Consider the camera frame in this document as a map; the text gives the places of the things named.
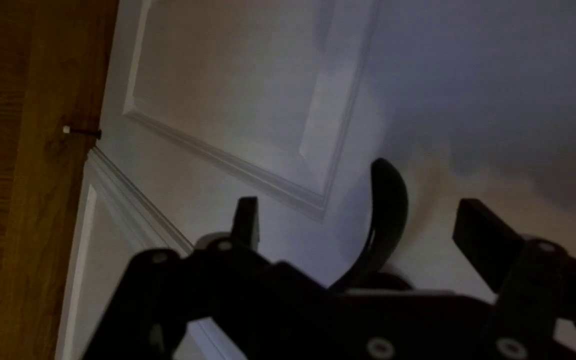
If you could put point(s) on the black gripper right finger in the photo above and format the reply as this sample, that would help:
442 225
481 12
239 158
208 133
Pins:
528 287

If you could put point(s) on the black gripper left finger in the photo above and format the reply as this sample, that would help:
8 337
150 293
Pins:
140 301

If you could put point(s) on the white panel door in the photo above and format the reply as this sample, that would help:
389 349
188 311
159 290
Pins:
249 86

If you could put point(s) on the small metal door stop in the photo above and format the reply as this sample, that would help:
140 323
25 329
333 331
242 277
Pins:
80 130

